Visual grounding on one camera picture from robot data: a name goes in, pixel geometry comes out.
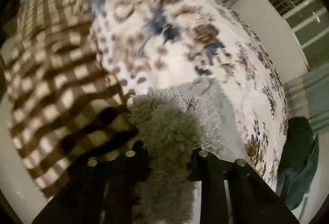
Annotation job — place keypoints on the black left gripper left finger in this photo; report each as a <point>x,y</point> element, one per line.
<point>100,192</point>

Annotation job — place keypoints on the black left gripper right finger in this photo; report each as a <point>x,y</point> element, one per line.
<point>232,192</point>

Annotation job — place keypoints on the grey fleece pant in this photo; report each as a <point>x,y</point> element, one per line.
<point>172,122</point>

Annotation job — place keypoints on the dark green garment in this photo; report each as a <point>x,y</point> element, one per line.
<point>298,163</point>

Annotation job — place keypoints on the brown checkered bedsheet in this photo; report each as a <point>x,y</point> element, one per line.
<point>63,103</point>

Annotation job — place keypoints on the floral white bed blanket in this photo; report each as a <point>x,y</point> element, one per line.
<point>155,44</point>

